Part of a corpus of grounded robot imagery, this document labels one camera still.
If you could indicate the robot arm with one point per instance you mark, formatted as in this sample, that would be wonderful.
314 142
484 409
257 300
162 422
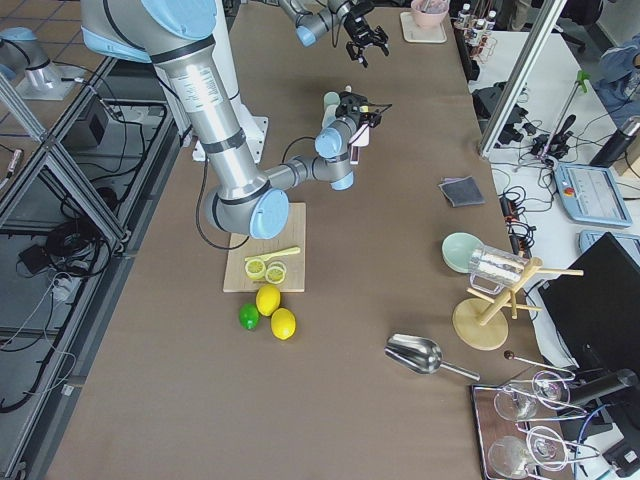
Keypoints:
179 38
333 16

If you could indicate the green bowl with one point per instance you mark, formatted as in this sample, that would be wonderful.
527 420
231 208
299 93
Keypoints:
457 249

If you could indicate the glass pitcher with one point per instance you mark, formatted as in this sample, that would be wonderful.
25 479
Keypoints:
491 269

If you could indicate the lemon slice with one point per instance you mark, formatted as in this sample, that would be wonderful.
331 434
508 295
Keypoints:
276 272
255 269

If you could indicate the wooden cutting board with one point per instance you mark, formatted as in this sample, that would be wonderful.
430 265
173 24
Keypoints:
294 234

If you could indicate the yellow plastic knife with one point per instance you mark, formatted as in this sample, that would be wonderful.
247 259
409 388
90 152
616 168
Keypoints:
279 253

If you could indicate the whole yellow lemon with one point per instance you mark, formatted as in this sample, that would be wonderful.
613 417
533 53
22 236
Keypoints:
268 299
283 323

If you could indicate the aluminium frame post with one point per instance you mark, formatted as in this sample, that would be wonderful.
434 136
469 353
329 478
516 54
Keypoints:
533 46

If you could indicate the beige plastic tray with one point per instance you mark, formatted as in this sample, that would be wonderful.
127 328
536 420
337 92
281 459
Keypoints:
423 28

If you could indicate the green plastic cup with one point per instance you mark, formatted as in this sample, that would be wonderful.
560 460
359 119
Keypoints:
331 98

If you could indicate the black monitor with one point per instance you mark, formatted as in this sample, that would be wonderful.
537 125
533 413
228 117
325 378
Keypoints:
597 314

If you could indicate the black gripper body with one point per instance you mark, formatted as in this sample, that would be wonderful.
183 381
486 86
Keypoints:
361 30
346 110

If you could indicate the metal scoop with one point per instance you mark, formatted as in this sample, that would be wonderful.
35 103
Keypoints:
422 355

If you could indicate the wooden mug tree stand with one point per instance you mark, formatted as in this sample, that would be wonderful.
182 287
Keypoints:
480 321

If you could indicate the wine glass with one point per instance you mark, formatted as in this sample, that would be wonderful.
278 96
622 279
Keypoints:
543 397
542 451

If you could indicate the beverage bottle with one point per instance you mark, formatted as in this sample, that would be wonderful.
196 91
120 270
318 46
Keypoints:
465 16

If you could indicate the pink bowl with ice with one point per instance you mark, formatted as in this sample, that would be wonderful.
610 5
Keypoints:
429 11

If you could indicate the green lime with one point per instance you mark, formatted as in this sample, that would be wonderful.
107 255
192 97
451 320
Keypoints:
249 316

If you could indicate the grey folded cloth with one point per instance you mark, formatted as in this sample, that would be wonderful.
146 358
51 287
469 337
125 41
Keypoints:
461 192

